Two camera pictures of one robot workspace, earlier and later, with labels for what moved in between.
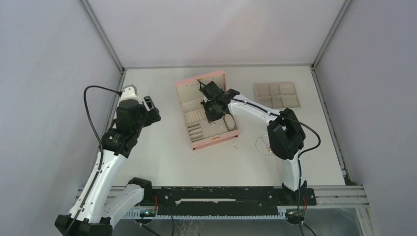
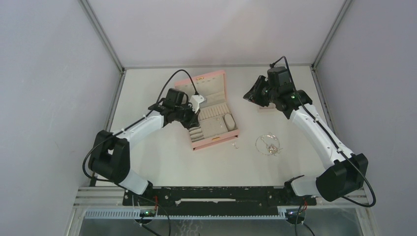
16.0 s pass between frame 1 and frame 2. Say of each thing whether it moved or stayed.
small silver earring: stayed
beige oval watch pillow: stayed
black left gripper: moved
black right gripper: moved
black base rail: stayed
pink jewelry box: stayed
